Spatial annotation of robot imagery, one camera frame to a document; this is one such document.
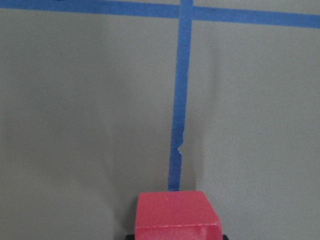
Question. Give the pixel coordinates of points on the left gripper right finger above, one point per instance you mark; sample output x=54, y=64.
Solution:
x=225, y=237

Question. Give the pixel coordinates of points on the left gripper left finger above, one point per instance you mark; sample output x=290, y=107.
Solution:
x=130, y=237

